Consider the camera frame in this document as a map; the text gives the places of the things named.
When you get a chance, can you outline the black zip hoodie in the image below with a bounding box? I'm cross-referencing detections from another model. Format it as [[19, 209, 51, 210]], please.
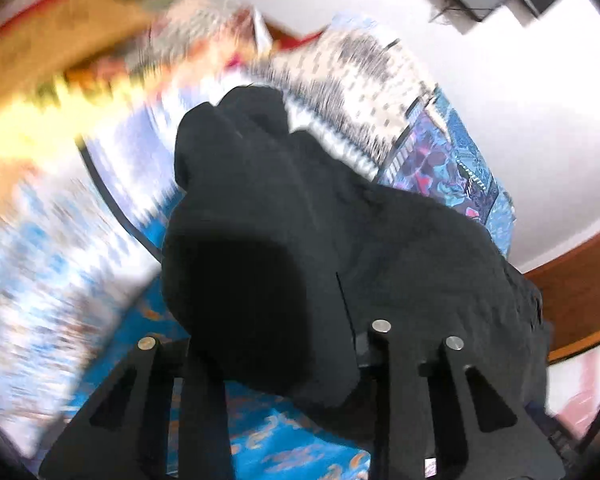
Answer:
[[159, 84, 552, 441]]

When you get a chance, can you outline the colourful patchwork quilt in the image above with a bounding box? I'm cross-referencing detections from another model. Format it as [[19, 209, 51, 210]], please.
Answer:
[[0, 8, 519, 480]]

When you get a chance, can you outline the brown wooden door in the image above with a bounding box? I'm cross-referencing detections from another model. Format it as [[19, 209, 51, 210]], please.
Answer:
[[526, 233, 600, 364]]

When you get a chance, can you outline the yellow cartoon blanket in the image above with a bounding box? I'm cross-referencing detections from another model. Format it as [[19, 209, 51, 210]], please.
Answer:
[[0, 42, 257, 214]]

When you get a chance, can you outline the brown cardboard box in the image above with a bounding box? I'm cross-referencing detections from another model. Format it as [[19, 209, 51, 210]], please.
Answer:
[[0, 0, 152, 105]]

